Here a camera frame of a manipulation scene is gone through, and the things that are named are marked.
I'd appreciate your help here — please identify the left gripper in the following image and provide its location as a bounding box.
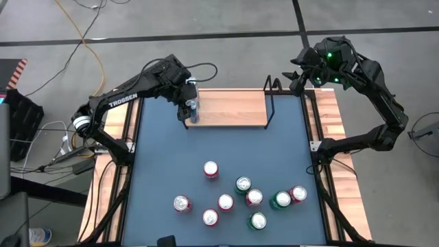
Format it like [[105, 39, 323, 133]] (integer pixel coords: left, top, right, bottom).
[[167, 77, 200, 121]]

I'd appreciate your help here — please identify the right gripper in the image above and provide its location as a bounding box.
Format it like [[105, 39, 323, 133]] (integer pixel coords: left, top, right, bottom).
[[281, 61, 323, 94]]

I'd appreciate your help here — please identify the red Fanta strawberry can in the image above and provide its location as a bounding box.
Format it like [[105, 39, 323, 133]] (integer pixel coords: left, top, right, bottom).
[[217, 193, 235, 213], [202, 208, 220, 227], [202, 160, 220, 180]]

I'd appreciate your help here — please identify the green soda can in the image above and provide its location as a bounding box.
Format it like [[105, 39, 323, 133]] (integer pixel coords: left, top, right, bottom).
[[247, 211, 268, 231], [269, 190, 292, 210], [234, 176, 252, 196]]

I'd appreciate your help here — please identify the blue table mat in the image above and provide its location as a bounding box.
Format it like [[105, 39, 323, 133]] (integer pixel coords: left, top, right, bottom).
[[121, 94, 329, 246]]

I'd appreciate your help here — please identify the red Coca-Cola can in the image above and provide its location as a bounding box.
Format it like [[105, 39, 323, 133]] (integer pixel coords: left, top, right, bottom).
[[173, 194, 192, 213], [289, 185, 308, 204], [245, 188, 264, 207]]

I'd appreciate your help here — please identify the white power strip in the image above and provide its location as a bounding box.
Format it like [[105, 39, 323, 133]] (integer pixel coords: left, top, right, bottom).
[[60, 134, 72, 156]]

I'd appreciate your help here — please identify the black floor beam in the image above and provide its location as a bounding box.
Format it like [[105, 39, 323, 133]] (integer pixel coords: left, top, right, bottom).
[[10, 175, 88, 208]]

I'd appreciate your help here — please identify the black plastic crate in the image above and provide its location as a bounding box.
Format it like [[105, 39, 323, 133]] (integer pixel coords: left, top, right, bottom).
[[3, 88, 45, 163]]

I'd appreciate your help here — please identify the black orange striped panel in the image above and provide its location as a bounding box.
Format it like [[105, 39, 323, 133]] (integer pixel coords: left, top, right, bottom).
[[0, 58, 28, 91]]

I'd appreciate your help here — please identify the grey equipment case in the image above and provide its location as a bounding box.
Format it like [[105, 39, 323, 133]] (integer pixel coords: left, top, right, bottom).
[[0, 102, 11, 200]]

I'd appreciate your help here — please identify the plastic bottle yellow blue label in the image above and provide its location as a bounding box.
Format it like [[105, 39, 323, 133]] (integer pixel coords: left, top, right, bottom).
[[29, 227, 53, 247]]

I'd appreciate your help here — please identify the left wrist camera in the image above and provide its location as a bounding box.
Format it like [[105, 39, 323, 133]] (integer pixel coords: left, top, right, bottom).
[[156, 54, 189, 77]]

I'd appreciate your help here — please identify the wooden shelf black wire frame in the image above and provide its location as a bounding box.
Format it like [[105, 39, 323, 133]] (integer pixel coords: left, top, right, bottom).
[[177, 74, 284, 130]]

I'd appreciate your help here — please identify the yellow extension cable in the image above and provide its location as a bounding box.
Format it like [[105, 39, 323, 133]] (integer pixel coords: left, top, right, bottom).
[[54, 0, 106, 159]]

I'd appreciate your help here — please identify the black floor cable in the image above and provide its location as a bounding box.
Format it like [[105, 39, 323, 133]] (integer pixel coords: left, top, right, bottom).
[[73, 0, 132, 10], [24, 0, 106, 97]]

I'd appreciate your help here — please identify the white cable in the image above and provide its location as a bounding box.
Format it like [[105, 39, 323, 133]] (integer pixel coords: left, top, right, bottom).
[[23, 119, 69, 172]]

